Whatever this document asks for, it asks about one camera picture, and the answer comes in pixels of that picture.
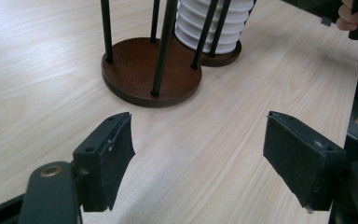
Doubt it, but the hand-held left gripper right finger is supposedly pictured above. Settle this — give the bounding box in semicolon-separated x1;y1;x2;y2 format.
262;110;348;213

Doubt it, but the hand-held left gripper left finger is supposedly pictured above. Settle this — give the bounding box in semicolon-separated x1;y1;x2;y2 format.
72;111;136;213

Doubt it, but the stack of white paper cups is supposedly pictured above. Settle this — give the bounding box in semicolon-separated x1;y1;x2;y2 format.
173;0;255;55

